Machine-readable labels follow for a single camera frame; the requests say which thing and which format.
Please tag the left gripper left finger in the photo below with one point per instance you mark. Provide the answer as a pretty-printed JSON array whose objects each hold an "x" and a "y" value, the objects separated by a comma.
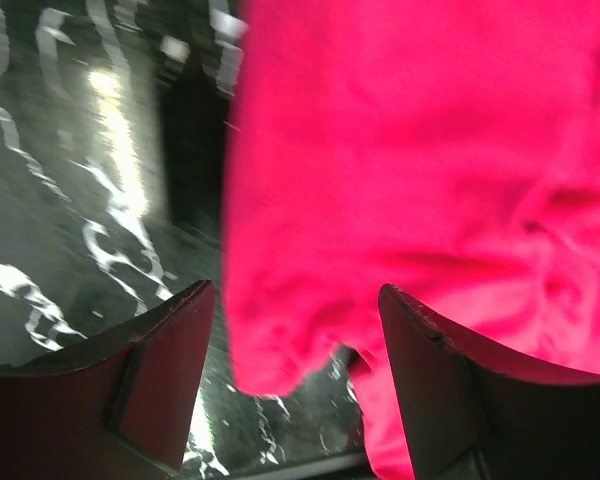
[{"x": 115, "y": 406}]

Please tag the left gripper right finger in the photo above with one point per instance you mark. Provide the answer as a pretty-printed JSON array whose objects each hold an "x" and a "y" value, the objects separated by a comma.
[{"x": 472, "y": 408}]

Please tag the bright pink t-shirt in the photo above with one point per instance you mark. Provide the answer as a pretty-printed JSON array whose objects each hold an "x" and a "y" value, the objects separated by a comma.
[{"x": 451, "y": 148}]

